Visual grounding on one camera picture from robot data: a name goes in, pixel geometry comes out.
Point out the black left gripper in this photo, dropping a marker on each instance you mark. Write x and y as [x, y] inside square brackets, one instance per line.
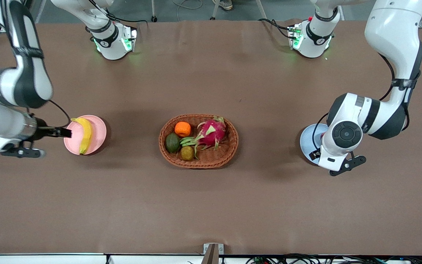
[315, 154]

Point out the table cover sheet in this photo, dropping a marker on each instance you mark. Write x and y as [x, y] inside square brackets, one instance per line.
[211, 205]

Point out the brown wicker basket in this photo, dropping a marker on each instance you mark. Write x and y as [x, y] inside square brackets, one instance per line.
[205, 160]

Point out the orange fruit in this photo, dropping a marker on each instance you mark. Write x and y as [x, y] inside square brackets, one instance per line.
[182, 129]

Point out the yellow banana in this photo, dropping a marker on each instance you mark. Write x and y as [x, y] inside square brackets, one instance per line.
[85, 135]

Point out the pink plate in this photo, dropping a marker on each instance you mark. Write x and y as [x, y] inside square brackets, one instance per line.
[98, 134]

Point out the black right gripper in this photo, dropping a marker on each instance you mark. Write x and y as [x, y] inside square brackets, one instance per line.
[43, 132]

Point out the metal stand leg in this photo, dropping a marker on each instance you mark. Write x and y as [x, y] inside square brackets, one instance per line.
[262, 11]
[216, 11]
[153, 11]

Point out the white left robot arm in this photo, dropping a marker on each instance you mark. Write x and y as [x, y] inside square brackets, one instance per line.
[394, 33]

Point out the white table edge rail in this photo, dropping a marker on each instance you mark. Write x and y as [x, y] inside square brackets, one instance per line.
[50, 260]

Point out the metal table bracket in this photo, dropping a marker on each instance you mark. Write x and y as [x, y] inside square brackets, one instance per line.
[213, 253]

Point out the green avocado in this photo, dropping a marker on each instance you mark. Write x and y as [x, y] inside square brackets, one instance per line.
[172, 143]

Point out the white shoe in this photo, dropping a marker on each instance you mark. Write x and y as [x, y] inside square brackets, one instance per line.
[225, 4]

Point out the brown-green kiwi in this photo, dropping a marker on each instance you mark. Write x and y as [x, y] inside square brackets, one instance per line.
[187, 153]

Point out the blue plate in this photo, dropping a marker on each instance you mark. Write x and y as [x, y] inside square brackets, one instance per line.
[308, 141]

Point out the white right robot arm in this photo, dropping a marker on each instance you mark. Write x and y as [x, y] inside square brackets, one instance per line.
[31, 73]

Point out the pink dragon fruit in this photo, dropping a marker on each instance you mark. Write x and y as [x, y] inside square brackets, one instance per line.
[211, 132]

